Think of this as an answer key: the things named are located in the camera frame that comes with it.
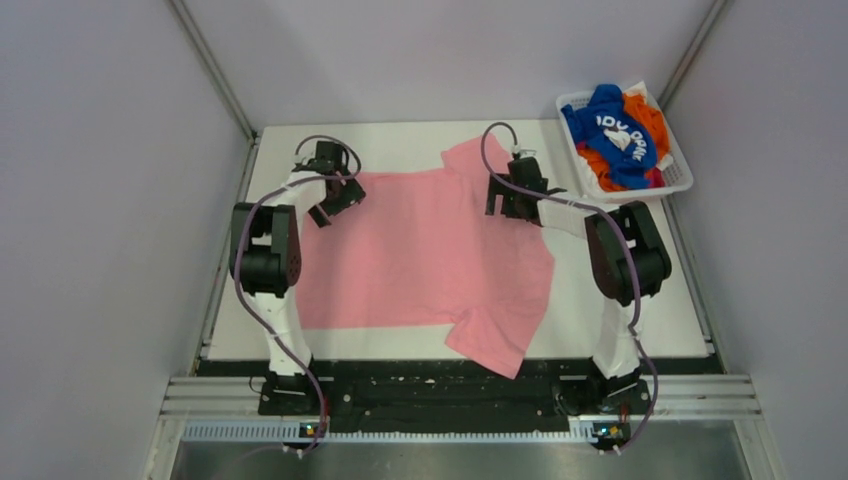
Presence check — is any pink t-shirt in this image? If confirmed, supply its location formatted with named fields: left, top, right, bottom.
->
left=295, top=136, right=555, bottom=378

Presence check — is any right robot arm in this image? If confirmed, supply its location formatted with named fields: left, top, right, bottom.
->
left=486, top=151, right=672, bottom=415

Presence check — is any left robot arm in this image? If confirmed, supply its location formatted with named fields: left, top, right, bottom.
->
left=228, top=134, right=366, bottom=416

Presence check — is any orange t-shirt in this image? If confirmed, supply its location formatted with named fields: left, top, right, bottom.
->
left=576, top=91, right=672, bottom=193

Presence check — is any blue printed t-shirt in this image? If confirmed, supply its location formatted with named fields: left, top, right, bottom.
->
left=560, top=84, right=659, bottom=192

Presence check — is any red t-shirt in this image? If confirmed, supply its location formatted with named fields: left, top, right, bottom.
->
left=645, top=168, right=666, bottom=189

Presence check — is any white plastic basket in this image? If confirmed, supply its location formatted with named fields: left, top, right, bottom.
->
left=555, top=83, right=694, bottom=203

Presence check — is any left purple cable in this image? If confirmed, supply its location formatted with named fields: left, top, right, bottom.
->
left=233, top=135, right=363, bottom=458

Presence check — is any purple cable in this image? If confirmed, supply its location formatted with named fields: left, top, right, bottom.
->
left=480, top=121, right=660, bottom=455
left=233, top=135, right=363, bottom=458

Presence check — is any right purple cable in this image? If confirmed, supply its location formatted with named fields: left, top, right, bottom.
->
left=480, top=121, right=660, bottom=455

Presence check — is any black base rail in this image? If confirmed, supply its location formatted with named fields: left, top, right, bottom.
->
left=195, top=356, right=723, bottom=436

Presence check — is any white slotted cable duct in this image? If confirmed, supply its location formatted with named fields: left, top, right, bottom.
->
left=181, top=419, right=623, bottom=445

